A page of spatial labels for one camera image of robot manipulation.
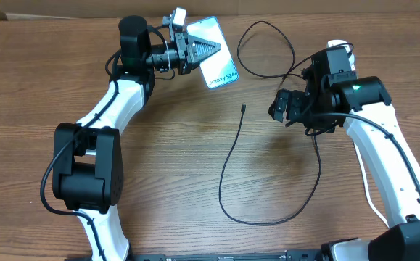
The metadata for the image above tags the blue-framed smartphone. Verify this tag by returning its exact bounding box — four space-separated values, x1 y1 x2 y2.
186 17 239 89

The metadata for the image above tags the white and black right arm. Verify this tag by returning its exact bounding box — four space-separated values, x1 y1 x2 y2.
268 42 420 260

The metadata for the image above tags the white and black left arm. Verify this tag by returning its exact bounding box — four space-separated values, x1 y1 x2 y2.
40 13 226 260

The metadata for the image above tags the white charger plug adapter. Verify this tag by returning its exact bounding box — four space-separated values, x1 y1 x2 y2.
326 39 355 65

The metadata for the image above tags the white power strip cord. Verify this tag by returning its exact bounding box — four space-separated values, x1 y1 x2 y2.
353 143 390 228

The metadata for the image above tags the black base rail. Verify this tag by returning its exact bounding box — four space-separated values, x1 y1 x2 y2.
126 249 324 261

